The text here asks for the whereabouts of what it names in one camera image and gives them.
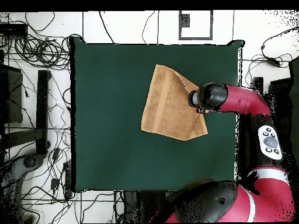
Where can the tan terry towel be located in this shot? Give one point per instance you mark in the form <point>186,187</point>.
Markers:
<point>168,109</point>

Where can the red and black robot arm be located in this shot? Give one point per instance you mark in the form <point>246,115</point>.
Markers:
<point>233,100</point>

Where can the black floor stand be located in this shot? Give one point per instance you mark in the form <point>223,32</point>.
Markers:
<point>258,81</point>
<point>42,112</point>

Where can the black power adapter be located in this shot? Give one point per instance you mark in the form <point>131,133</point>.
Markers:
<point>273,61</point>

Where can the dark green table cloth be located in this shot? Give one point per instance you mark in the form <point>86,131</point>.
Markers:
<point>112,151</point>

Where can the grey chair base leg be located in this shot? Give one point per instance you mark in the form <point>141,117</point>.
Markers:
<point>30,161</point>

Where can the small black device box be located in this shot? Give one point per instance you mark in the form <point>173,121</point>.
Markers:
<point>12,29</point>

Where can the grey square frame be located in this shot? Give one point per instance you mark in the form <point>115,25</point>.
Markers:
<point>184,21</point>

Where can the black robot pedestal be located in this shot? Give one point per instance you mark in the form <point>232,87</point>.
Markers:
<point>144,205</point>

